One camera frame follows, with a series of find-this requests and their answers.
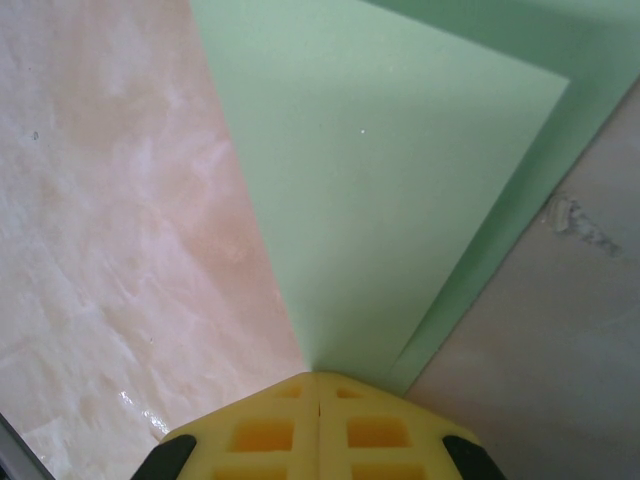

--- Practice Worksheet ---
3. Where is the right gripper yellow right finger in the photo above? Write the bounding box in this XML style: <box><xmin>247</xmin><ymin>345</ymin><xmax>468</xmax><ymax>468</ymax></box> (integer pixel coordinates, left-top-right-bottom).
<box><xmin>317</xmin><ymin>371</ymin><xmax>497</xmax><ymax>480</ymax></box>

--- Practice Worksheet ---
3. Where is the green paper sheet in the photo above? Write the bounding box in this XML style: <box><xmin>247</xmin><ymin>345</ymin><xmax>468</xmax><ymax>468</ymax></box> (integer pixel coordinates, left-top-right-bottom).
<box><xmin>188</xmin><ymin>0</ymin><xmax>640</xmax><ymax>396</ymax></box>

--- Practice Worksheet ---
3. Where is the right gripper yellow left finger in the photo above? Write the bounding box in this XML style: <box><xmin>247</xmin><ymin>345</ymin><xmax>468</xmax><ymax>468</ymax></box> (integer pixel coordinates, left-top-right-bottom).
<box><xmin>142</xmin><ymin>371</ymin><xmax>320</xmax><ymax>480</ymax></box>

